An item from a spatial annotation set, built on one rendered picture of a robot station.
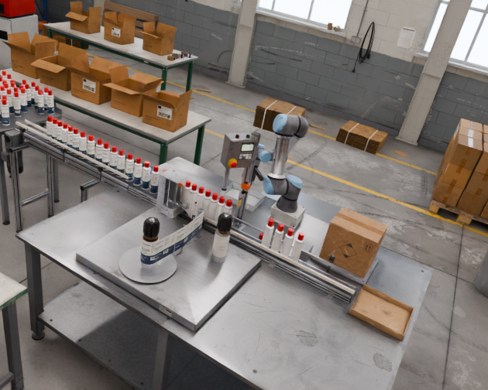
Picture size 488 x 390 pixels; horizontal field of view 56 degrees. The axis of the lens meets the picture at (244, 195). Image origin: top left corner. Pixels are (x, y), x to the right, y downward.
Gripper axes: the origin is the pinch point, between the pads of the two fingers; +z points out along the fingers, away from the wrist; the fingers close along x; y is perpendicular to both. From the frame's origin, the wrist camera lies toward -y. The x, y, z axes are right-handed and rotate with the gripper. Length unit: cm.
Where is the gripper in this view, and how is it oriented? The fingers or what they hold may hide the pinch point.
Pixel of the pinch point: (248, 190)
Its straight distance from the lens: 342.5
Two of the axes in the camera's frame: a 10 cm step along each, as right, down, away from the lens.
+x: -4.2, 1.0, -9.0
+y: -8.6, -3.7, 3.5
